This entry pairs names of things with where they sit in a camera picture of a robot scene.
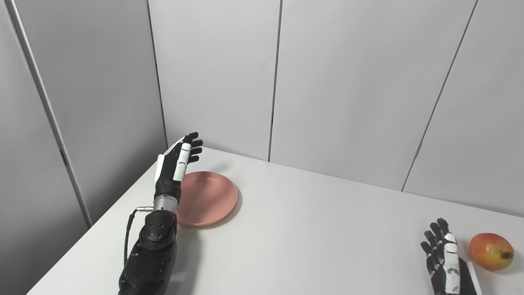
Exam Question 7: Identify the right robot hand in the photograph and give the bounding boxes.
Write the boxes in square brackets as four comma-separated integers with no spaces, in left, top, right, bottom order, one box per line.
[420,218,483,295]

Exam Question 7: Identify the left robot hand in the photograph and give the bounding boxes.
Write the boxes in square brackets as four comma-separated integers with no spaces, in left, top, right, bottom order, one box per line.
[154,132,203,201]

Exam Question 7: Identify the pink plate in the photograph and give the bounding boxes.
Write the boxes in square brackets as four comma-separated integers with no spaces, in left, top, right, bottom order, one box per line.
[176,171,238,227]

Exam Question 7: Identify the red yellow apple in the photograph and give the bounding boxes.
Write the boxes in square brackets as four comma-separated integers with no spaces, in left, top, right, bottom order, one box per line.
[469,233,515,271]

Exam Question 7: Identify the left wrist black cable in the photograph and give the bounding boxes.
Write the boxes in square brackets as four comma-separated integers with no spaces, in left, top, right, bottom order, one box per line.
[124,206,154,267]

